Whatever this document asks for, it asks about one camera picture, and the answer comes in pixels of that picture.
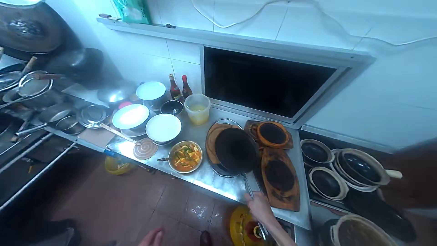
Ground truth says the white oval plate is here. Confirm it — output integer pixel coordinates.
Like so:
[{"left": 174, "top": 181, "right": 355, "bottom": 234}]
[{"left": 112, "top": 104, "right": 150, "bottom": 130}]

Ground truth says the dark grey wok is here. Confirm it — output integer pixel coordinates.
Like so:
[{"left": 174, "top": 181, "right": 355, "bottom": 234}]
[{"left": 48, "top": 47, "right": 105, "bottom": 83}]

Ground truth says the shiny steel wok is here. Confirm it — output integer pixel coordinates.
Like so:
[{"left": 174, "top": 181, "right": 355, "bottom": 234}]
[{"left": 97, "top": 80, "right": 138, "bottom": 106}]

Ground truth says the yellow plastic basket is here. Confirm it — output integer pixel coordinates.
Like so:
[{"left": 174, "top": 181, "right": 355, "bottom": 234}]
[{"left": 104, "top": 155, "right": 132, "bottom": 176}]

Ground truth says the black plate with orange rim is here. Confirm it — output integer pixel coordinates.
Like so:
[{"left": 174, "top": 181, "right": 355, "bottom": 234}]
[{"left": 257, "top": 121, "right": 289, "bottom": 148}]

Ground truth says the black bowl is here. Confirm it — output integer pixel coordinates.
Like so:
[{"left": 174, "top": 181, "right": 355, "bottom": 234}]
[{"left": 160, "top": 100, "right": 184, "bottom": 115}]

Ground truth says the black oval pan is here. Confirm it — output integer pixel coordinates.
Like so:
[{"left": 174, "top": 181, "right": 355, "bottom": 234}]
[{"left": 344, "top": 188, "right": 417, "bottom": 243}]

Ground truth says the round skimmer with wooden handle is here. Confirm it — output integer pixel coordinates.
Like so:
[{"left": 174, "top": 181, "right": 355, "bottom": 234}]
[{"left": 100, "top": 123, "right": 159, "bottom": 161}]

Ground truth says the long brown wooden board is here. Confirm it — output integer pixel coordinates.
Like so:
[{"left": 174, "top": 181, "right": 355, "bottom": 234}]
[{"left": 261, "top": 147, "right": 300, "bottom": 212}]

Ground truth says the round wire strainer, wooden handle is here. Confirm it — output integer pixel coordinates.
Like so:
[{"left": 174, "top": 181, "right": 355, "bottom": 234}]
[{"left": 0, "top": 70, "right": 65, "bottom": 109}]

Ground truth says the white round plate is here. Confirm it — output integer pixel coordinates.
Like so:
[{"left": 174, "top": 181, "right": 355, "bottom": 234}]
[
  {"left": 146, "top": 114, "right": 182, "bottom": 143},
  {"left": 136, "top": 81, "right": 167, "bottom": 101}
]

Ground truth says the round metal pot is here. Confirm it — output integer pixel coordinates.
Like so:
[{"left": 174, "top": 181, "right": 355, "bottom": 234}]
[{"left": 56, "top": 115, "right": 86, "bottom": 136}]

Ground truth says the orange stew with vegetables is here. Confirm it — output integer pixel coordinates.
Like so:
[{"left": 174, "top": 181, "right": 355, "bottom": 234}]
[{"left": 172, "top": 143, "right": 201, "bottom": 172}]

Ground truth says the red bottle with yellowish cap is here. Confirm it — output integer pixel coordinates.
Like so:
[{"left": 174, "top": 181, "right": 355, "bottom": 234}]
[{"left": 169, "top": 73, "right": 182, "bottom": 102}]

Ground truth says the oval metal tray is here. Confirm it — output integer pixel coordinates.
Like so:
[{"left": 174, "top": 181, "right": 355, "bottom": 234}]
[{"left": 205, "top": 118, "right": 244, "bottom": 178}]

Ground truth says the round black iron plate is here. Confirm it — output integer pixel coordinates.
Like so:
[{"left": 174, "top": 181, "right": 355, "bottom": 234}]
[{"left": 265, "top": 159, "right": 295, "bottom": 192}]

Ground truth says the grey wall ledge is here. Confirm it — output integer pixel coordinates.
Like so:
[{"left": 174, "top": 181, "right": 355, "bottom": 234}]
[{"left": 97, "top": 17, "right": 377, "bottom": 69}]

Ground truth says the large pale-rimmed clay pot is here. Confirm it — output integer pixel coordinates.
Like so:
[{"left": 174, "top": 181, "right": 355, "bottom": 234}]
[{"left": 330, "top": 214, "right": 399, "bottom": 246}]

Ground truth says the yellow gas cylinder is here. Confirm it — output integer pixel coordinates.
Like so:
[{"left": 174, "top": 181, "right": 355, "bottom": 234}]
[{"left": 229, "top": 205, "right": 271, "bottom": 246}]

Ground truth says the clay pot with pale handle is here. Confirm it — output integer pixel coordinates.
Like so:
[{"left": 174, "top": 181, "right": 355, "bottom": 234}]
[{"left": 330, "top": 148, "right": 403, "bottom": 192}]

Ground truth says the dark brown wooden board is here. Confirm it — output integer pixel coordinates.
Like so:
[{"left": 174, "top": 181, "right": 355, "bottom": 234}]
[{"left": 244, "top": 120, "right": 294, "bottom": 150}]

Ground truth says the person's right hand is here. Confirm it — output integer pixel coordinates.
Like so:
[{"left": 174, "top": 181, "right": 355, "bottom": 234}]
[{"left": 244, "top": 191, "right": 275, "bottom": 226}]

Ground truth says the black round pan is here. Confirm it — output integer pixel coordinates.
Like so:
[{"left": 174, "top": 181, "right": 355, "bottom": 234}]
[{"left": 215, "top": 127, "right": 269, "bottom": 241}]

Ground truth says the stainless steel counter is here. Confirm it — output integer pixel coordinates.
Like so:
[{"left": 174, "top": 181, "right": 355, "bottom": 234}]
[{"left": 44, "top": 99, "right": 312, "bottom": 230}]

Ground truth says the grey metal pot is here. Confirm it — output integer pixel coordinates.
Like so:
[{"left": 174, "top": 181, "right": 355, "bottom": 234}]
[{"left": 142, "top": 95, "right": 168, "bottom": 111}]

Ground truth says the black window with metal frame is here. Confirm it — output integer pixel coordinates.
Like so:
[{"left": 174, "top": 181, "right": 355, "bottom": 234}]
[{"left": 200, "top": 44, "right": 352, "bottom": 128}]

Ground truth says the green plastic bag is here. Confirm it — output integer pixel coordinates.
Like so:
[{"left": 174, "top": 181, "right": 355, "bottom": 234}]
[{"left": 112, "top": 0, "right": 151, "bottom": 25}]

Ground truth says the person's left hand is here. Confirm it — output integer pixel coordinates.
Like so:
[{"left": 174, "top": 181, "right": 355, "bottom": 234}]
[{"left": 138, "top": 227, "right": 165, "bottom": 246}]

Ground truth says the clay pot with black lid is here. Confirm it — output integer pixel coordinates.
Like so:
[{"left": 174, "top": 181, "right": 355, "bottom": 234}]
[
  {"left": 300, "top": 138, "right": 335, "bottom": 167},
  {"left": 309, "top": 166, "right": 350, "bottom": 201}
]

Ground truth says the large dark wok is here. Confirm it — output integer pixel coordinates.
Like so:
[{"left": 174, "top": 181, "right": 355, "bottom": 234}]
[{"left": 0, "top": 1, "right": 68, "bottom": 59}]

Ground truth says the round metal pan, short handle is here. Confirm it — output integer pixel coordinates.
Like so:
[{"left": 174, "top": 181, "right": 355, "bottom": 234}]
[{"left": 157, "top": 140, "right": 203, "bottom": 174}]

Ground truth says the metal stove rack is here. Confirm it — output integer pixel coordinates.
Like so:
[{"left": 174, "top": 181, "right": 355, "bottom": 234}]
[{"left": 0, "top": 131, "right": 78, "bottom": 213}]

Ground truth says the dark bottle with red cap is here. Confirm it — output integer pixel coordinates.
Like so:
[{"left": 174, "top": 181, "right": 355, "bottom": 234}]
[{"left": 182, "top": 75, "right": 193, "bottom": 100}]

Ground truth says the white cable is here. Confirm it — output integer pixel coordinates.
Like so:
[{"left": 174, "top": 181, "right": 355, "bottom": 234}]
[{"left": 191, "top": 0, "right": 437, "bottom": 46}]

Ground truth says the grey bowl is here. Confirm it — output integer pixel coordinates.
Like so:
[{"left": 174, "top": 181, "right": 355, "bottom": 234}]
[{"left": 120, "top": 118, "right": 151, "bottom": 138}]

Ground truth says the translucent plastic tub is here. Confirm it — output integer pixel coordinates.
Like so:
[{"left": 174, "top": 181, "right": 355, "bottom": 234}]
[{"left": 184, "top": 94, "right": 211, "bottom": 126}]

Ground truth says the metal pan with long handle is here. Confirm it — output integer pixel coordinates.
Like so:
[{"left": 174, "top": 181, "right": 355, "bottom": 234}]
[{"left": 15, "top": 104, "right": 75, "bottom": 137}]

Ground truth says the round light wooden board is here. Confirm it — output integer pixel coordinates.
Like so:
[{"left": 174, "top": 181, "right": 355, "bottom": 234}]
[{"left": 206, "top": 123, "right": 242, "bottom": 165}]

